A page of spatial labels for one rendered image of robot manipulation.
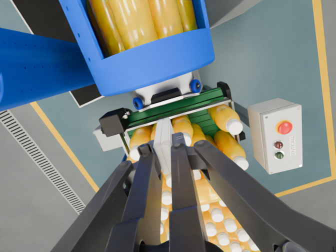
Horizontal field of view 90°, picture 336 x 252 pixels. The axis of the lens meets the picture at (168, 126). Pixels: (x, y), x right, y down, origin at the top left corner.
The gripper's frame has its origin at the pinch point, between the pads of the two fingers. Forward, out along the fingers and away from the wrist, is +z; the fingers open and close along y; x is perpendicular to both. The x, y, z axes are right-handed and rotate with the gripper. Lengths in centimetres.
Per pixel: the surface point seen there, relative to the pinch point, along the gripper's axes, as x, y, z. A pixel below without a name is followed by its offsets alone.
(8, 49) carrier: 25, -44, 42
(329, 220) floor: -226, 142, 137
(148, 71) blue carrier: 7.0, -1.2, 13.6
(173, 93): -1.1, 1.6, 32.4
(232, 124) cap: -12.7, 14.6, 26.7
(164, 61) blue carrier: 7.7, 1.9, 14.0
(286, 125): -16.7, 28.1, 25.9
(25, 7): 70, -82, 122
